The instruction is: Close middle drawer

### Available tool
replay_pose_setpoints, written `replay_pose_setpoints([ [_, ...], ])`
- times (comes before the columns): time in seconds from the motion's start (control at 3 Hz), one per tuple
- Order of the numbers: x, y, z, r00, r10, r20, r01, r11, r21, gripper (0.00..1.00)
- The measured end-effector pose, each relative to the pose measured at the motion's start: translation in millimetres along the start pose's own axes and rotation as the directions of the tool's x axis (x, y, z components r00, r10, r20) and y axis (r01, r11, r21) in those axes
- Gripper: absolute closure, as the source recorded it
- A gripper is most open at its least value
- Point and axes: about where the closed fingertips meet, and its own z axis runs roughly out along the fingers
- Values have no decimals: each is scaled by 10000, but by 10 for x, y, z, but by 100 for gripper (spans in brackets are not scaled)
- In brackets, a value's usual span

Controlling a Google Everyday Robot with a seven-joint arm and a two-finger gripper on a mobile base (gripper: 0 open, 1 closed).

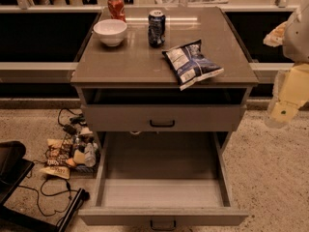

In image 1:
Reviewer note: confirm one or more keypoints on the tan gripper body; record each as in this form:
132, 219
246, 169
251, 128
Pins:
296, 41

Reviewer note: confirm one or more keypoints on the yellow snack bag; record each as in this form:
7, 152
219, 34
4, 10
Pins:
58, 171

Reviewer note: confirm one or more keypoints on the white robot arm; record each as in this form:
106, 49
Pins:
291, 88

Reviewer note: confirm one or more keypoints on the red soda can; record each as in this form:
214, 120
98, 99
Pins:
116, 9

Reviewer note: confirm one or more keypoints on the grey drawer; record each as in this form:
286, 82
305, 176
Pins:
127, 117
162, 180

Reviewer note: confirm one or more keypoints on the white ceramic bowl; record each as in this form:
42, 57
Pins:
111, 32

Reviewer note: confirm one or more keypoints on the black power adapter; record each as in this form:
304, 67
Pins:
70, 129

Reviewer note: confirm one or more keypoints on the grey top drawer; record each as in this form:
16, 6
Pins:
127, 117

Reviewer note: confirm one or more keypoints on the blue soda can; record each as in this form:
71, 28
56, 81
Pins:
156, 28

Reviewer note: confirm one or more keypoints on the blue chip bag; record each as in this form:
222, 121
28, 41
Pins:
189, 64

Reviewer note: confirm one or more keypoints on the clear plastic bottle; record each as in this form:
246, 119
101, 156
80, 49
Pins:
90, 156

